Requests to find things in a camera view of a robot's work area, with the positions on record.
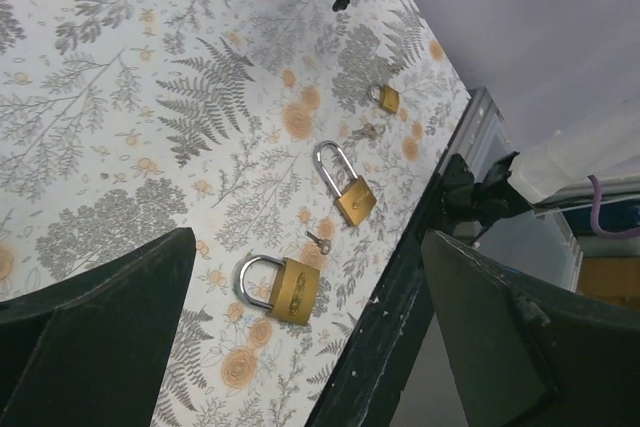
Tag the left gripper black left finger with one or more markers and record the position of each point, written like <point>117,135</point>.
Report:
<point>92,350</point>

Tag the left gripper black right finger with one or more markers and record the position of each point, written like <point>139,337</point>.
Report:
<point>524,352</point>

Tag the large brass padlock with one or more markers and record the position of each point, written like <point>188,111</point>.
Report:
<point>385,97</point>

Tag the small brass padlock shackle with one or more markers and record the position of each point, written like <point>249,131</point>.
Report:
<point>294,291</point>

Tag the long shackle brass padlock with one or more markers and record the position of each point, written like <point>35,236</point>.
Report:
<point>356,200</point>

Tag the small silver key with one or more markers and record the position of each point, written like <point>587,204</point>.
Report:
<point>323,245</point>

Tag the floral patterned table mat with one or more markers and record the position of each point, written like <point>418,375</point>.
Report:
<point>124,119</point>

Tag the aluminium frame rail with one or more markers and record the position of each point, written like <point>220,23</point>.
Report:
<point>480,136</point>

